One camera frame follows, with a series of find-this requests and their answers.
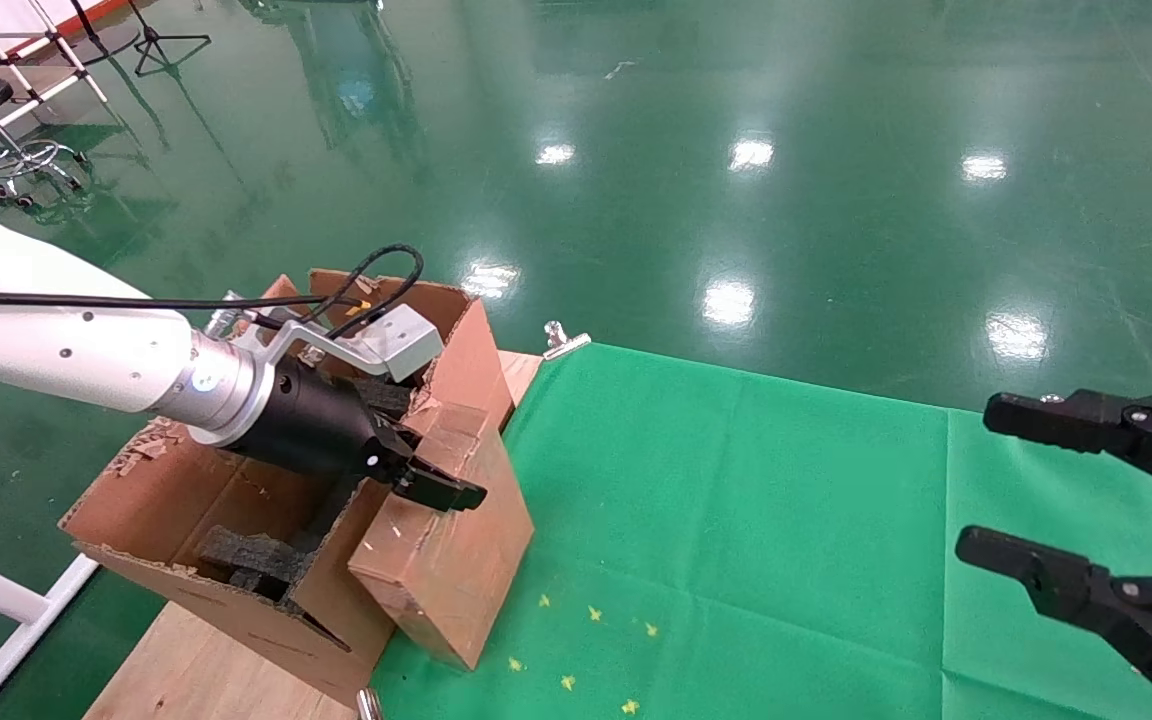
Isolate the black round base stand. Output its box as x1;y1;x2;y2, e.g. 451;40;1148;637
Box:
69;0;143;64

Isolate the white tube rack frame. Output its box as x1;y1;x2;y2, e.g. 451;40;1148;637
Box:
0;0;109;206

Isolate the black tripod stand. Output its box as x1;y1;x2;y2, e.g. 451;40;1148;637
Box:
129;0;213;78

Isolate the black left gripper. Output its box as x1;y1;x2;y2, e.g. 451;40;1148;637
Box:
224;357;488;514

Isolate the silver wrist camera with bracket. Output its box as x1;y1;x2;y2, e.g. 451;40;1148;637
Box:
204;290;445;385

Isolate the green cloth mat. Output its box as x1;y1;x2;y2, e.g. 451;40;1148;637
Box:
368;343;1152;720

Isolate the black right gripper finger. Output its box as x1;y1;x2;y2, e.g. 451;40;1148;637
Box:
956;525;1152;709
983;388;1152;506

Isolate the large open cardboard carton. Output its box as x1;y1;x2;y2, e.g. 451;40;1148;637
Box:
58;268;519;706

